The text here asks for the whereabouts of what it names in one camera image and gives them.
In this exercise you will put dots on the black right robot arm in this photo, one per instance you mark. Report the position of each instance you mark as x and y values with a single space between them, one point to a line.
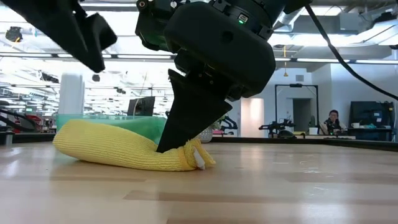
264 7

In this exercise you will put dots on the white door panel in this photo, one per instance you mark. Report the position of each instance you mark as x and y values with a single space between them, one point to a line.
252 116

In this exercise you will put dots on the black background robot arm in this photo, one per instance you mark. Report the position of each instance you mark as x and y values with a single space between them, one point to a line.
230 123
276 126

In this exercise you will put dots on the black background monitor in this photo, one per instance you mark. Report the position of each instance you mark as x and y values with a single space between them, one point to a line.
141 106

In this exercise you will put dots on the silver slanted ventilation duct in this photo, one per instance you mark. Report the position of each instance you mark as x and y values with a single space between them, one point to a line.
290 18

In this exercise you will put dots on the green microfiber towel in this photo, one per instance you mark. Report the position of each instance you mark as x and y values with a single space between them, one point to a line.
146 129

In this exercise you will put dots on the person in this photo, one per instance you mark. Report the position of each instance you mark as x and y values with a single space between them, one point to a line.
334 123

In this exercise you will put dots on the artificial green potted plant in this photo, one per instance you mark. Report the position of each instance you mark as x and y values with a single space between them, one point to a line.
206 135

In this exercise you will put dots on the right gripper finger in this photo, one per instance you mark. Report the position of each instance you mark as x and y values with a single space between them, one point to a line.
189 118

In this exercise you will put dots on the white building column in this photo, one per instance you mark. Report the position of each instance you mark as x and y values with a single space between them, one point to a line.
71 93

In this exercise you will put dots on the teal translucent plastic basket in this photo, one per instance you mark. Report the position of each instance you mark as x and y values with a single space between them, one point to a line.
109 117

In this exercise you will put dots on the yellow microfiber towel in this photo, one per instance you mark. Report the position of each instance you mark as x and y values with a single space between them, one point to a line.
109 146

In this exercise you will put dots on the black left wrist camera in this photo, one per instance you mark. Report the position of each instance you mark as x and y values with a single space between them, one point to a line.
102 32

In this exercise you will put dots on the black background cabinet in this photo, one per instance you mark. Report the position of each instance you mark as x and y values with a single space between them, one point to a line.
370 115

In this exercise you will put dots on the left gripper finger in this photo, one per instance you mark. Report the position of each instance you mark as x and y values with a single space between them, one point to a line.
84 49

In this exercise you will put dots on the white cup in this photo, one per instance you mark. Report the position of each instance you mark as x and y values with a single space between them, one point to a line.
313 130

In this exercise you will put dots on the black aluminium table frame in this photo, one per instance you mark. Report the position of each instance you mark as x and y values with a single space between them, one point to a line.
357 144

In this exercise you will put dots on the long ceiling light bar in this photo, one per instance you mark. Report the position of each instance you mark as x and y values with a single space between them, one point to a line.
323 60

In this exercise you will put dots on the black ceiling device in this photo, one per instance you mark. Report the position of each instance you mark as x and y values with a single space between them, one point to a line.
14 34

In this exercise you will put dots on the black background stand frame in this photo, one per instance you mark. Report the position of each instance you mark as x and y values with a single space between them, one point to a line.
295 85

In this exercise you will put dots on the red and black machine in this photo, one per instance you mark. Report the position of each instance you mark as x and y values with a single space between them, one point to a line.
32 119

